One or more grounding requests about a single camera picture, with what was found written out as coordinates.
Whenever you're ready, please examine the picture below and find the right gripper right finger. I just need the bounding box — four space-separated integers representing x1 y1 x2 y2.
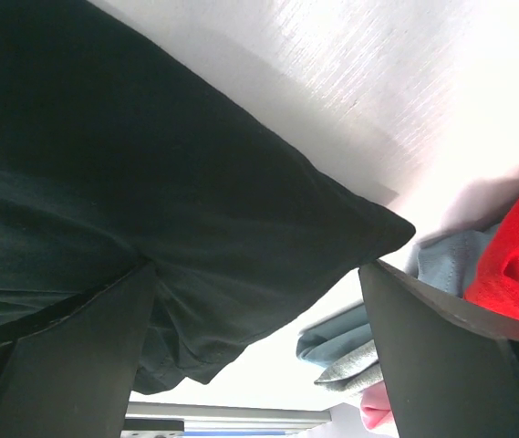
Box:
358 261 519 437

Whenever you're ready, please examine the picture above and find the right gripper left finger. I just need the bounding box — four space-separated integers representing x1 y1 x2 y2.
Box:
0 264 154 437

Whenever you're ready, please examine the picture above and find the black graphic t-shirt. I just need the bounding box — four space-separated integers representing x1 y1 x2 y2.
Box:
0 1 415 394

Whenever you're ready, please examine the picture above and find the pink folded t-shirt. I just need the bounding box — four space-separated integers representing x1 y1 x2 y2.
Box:
359 381 397 434

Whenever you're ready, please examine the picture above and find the grey folded t-shirt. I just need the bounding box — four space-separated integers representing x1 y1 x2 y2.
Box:
314 340 383 397

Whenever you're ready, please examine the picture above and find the light blue folded t-shirt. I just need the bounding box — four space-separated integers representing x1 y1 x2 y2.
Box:
296 224 500 369

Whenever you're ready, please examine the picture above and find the aluminium rail frame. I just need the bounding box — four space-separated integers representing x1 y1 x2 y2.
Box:
126 401 331 433

